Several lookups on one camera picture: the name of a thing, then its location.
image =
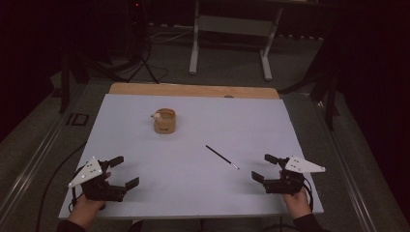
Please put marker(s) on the round wooden pen holder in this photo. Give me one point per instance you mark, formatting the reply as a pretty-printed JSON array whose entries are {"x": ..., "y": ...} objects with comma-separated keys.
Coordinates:
[{"x": 165, "y": 124}]

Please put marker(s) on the black floor outlet box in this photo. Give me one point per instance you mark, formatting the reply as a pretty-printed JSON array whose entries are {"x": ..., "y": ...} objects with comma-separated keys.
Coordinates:
[{"x": 77, "y": 119}]

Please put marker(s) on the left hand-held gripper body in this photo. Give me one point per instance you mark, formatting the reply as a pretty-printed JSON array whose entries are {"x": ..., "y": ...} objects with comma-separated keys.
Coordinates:
[{"x": 96, "y": 188}]

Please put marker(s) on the person's right hand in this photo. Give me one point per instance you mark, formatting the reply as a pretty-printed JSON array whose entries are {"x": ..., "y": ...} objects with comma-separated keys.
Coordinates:
[{"x": 298, "y": 204}]

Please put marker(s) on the white board sheet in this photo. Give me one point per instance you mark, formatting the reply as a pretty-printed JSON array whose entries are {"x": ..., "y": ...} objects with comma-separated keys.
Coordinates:
[{"x": 193, "y": 180}]

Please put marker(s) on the black tripod stand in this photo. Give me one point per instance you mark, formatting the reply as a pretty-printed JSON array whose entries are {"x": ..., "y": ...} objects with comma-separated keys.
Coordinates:
[{"x": 141, "y": 61}]

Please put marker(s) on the black metal stand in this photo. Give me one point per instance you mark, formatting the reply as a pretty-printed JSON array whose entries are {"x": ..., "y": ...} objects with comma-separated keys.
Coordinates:
[
  {"x": 64, "y": 83},
  {"x": 328, "y": 96}
]

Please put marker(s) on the person's left hand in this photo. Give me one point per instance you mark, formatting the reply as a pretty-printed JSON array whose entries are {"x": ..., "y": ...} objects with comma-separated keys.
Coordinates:
[{"x": 84, "y": 211}]

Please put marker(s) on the white metal desk frame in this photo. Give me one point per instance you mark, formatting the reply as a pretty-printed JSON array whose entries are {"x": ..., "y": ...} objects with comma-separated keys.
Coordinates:
[{"x": 267, "y": 61}]

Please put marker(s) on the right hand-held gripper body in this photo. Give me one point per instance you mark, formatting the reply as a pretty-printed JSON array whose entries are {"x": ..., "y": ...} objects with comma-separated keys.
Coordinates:
[{"x": 285, "y": 185}]

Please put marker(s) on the metal floor rail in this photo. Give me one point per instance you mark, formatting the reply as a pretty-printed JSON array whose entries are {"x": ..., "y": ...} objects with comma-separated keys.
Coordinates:
[
  {"x": 29, "y": 170},
  {"x": 351, "y": 180}
]

